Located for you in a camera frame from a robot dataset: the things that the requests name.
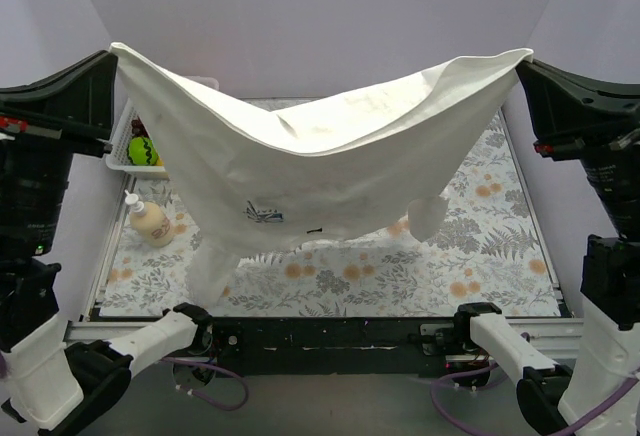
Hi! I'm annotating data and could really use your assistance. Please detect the white t-shirt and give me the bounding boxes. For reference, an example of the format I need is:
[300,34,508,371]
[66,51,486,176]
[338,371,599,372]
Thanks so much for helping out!
[110,42,533,307]

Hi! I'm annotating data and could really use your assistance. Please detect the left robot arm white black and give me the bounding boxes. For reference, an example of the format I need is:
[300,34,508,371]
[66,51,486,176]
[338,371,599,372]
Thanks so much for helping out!
[1,50,212,435]

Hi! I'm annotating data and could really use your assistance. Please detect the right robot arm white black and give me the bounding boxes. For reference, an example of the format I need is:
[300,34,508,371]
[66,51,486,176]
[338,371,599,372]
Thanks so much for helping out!
[454,61,639,435]

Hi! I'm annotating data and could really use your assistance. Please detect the purple toy grapes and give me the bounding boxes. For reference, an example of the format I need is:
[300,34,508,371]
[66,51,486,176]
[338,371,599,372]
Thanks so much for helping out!
[130,118,149,138]

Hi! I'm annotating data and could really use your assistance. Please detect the white plastic basket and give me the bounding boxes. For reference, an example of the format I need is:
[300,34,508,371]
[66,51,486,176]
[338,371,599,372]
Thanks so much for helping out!
[104,74,221,180]

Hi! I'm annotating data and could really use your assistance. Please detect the green toy watermelon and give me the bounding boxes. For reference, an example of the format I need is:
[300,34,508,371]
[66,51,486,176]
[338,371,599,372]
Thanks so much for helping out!
[128,136,159,166]

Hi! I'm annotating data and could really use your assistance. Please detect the white pump bottle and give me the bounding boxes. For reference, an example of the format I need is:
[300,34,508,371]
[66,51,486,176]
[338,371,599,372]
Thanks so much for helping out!
[124,190,174,247]

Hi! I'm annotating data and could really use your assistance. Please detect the floral patterned table mat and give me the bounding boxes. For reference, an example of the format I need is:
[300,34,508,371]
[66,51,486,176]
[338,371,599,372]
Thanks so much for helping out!
[95,116,561,320]

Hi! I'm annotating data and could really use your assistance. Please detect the aluminium frame rail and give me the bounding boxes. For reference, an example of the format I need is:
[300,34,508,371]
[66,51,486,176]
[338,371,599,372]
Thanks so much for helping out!
[64,318,583,360]

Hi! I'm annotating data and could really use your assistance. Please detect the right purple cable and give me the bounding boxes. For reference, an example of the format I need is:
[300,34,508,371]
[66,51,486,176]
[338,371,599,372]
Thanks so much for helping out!
[429,330,640,436]

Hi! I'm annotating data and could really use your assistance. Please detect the purple cable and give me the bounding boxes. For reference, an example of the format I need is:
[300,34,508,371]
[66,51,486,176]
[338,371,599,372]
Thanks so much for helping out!
[159,355,250,412]
[429,330,640,436]

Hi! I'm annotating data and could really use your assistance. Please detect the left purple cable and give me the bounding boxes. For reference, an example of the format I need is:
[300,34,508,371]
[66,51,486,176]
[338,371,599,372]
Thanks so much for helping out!
[159,355,250,412]

